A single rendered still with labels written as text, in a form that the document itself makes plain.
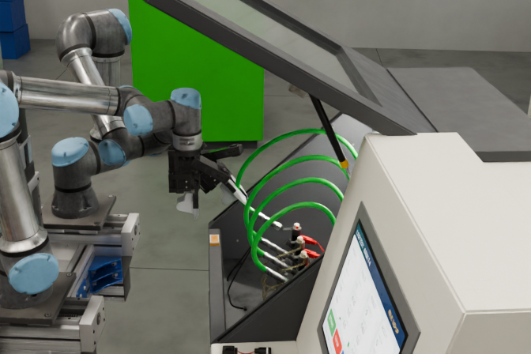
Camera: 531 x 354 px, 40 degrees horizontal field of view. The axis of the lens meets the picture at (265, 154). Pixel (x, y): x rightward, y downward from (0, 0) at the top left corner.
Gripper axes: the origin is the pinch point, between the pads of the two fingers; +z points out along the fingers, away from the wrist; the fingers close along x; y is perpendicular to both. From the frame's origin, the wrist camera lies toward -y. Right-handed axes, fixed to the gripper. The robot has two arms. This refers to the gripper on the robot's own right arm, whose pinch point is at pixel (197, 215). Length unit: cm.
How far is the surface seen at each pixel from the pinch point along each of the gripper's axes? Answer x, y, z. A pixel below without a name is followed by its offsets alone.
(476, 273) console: 83, -44, -32
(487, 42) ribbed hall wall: -621, -326, 114
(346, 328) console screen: 54, -31, -1
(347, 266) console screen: 43, -33, -9
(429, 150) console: 34, -51, -32
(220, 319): 9.2, -5.9, 27.7
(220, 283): -9.0, -6.2, 27.8
